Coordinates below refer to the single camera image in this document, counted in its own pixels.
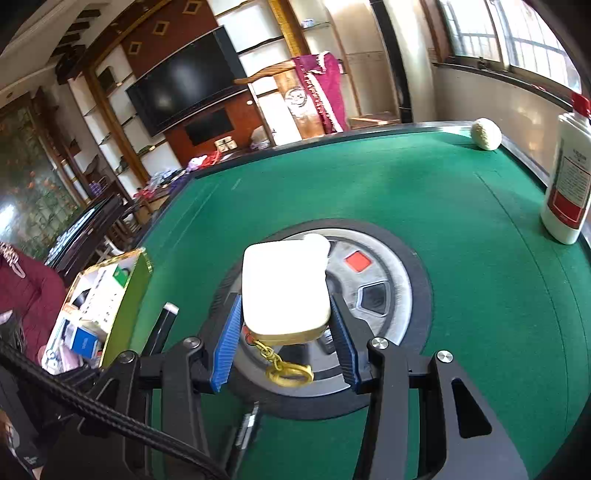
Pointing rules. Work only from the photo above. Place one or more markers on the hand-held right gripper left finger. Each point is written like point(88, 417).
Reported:
point(226, 346)

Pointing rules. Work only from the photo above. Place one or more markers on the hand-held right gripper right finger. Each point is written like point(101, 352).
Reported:
point(348, 350)

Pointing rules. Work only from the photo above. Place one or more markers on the black marker pen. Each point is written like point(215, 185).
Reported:
point(164, 327)

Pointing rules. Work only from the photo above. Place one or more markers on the pink printed pencil case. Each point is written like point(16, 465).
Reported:
point(60, 360)

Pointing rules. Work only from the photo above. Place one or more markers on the slim black pen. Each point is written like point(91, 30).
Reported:
point(244, 434)

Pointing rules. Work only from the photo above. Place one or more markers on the white gold-rimmed cardboard box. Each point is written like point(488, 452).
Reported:
point(127, 314)

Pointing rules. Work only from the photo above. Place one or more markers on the large white green medicine box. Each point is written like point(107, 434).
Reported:
point(106, 295)

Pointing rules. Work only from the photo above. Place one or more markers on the round table control panel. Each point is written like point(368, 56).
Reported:
point(383, 286)

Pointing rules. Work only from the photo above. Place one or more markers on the person's maroon jacket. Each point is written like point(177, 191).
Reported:
point(32, 295)

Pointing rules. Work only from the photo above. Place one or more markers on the black glossy side table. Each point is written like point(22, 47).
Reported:
point(87, 230)

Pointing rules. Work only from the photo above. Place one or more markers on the wooden armchair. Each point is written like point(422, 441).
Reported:
point(281, 106)

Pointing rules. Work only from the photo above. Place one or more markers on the cream textured ball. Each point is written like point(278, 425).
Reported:
point(485, 134)

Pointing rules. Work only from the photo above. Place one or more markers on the magenta fringed cloth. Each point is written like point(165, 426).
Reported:
point(323, 92)

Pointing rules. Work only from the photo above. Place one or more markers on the black flat-screen television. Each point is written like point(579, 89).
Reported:
point(184, 83)

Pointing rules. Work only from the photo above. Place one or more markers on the white liquor bottle red cap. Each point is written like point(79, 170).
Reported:
point(568, 184)

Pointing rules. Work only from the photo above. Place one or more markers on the barred window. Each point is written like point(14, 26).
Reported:
point(508, 32)

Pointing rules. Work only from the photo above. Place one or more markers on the green floral wall picture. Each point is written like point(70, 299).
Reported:
point(37, 184)

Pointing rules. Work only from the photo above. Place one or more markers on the wall shelving unit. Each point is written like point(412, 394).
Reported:
point(106, 120)

